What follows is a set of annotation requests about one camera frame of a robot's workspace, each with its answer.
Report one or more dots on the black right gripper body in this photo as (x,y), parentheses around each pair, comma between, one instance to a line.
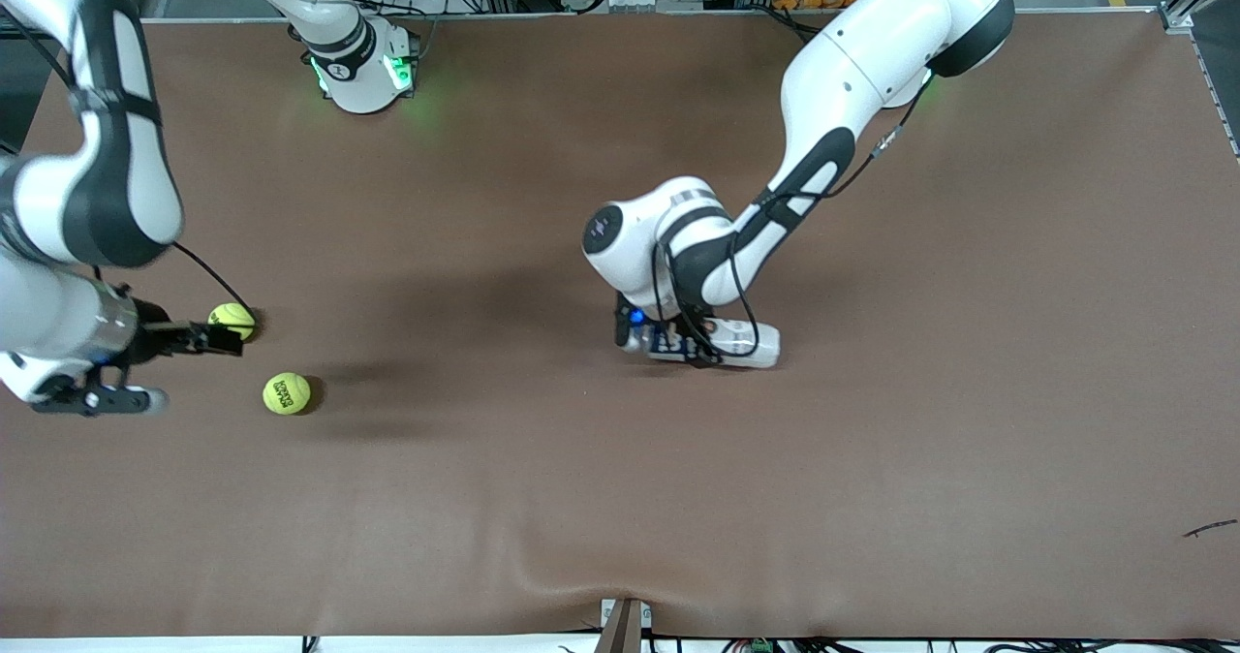
(155,340)

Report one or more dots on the brown table mat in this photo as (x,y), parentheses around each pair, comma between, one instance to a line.
(620,488)

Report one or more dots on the green terminal connector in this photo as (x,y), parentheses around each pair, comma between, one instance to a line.
(761,646)

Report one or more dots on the white terminal block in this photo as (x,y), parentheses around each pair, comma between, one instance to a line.
(639,0)

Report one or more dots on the small black twig scrap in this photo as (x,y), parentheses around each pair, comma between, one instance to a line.
(1211,528)

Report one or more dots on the white blue tennis ball can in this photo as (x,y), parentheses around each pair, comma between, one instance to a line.
(760,343)

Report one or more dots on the aluminium frame rail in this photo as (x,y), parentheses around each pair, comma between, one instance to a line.
(1177,18)

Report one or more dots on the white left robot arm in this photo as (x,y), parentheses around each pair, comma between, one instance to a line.
(843,72)

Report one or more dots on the yellow tennis ball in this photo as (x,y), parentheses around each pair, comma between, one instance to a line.
(232,316)
(287,393)

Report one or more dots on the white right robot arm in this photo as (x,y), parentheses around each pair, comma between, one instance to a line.
(107,149)

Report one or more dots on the grey camera post bracket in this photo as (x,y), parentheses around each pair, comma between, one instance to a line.
(622,626)

